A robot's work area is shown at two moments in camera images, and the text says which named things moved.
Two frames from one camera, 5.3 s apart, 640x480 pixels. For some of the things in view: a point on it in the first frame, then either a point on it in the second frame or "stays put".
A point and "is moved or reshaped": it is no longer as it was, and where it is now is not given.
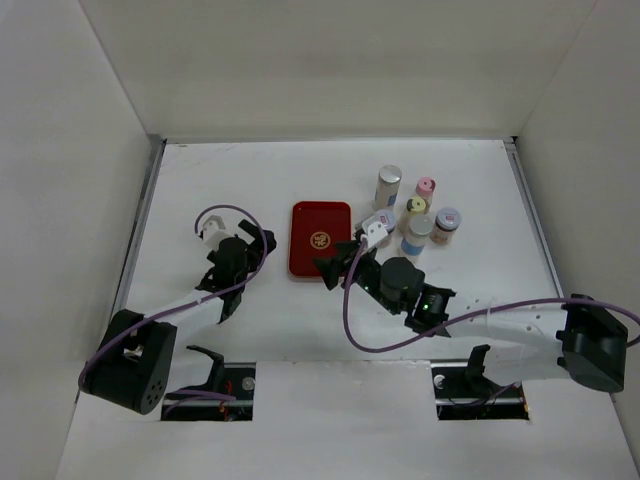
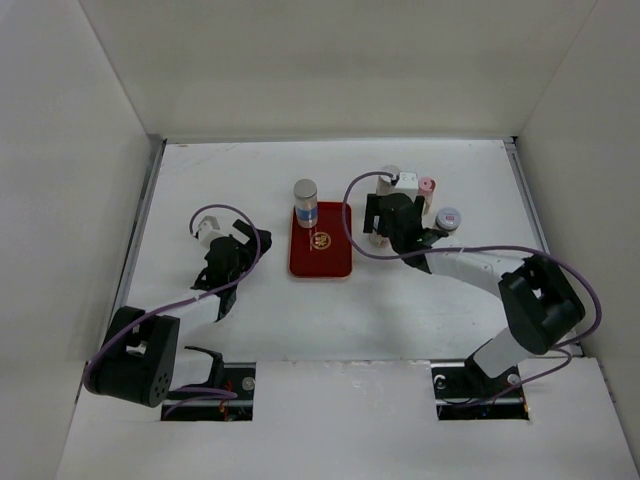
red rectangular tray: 315,228 stays put
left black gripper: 256,248 stays put
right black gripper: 331,270 -> 374,208
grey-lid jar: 445,226 stays put
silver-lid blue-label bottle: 419,227 is moved or reshaped
